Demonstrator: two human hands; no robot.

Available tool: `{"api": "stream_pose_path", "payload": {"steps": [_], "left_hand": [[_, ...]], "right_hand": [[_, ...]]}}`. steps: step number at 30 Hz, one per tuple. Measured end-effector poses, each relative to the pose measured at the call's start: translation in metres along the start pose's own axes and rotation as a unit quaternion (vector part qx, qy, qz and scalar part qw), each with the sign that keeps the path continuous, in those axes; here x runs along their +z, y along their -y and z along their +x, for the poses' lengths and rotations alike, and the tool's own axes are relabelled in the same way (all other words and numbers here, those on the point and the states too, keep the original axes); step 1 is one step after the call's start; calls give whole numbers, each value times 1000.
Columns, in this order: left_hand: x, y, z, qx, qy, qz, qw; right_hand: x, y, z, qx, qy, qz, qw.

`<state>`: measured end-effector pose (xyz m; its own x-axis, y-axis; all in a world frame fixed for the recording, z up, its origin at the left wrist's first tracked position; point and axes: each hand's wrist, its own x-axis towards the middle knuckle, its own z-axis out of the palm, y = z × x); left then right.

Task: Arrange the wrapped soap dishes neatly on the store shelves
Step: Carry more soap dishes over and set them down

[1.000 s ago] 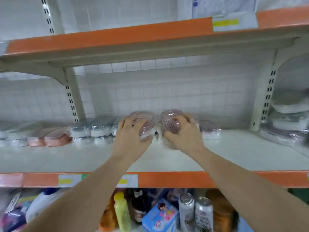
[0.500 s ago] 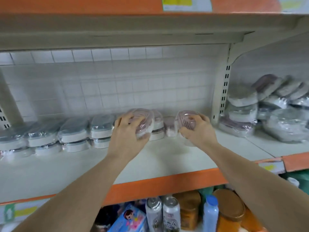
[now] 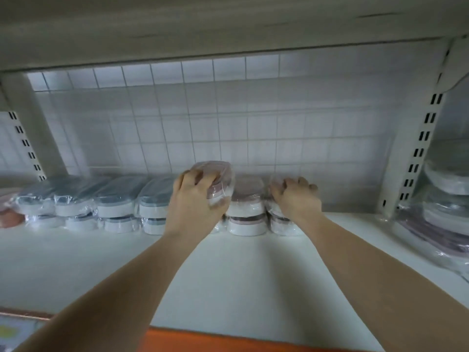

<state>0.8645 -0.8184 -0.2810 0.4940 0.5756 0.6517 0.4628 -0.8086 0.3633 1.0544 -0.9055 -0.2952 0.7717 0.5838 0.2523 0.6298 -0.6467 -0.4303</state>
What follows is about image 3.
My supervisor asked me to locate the orange lid plastic box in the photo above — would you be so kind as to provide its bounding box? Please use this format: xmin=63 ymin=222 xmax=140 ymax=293
xmin=0 ymin=188 xmax=27 ymax=229

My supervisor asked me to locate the person's right forearm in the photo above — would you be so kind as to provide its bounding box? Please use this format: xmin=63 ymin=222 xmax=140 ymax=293
xmin=299 ymin=216 xmax=469 ymax=352

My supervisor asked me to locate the orange metal store shelving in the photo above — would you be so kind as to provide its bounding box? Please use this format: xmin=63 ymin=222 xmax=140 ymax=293
xmin=0 ymin=0 xmax=469 ymax=352

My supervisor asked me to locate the yellow shelf price label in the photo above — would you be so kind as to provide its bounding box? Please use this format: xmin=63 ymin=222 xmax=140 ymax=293
xmin=0 ymin=314 xmax=46 ymax=352

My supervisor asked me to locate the pile of soap dishes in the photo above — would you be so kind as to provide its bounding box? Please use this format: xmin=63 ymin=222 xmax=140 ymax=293
xmin=391 ymin=137 xmax=469 ymax=277

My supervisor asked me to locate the person's left forearm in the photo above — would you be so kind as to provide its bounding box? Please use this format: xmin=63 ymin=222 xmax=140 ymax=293
xmin=15 ymin=231 xmax=200 ymax=352

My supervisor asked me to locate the person's left hand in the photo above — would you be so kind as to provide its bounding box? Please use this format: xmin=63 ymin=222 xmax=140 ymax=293
xmin=163 ymin=168 xmax=233 ymax=245

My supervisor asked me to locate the person's right hand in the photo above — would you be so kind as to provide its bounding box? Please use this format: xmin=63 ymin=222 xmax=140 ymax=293
xmin=269 ymin=176 xmax=324 ymax=233

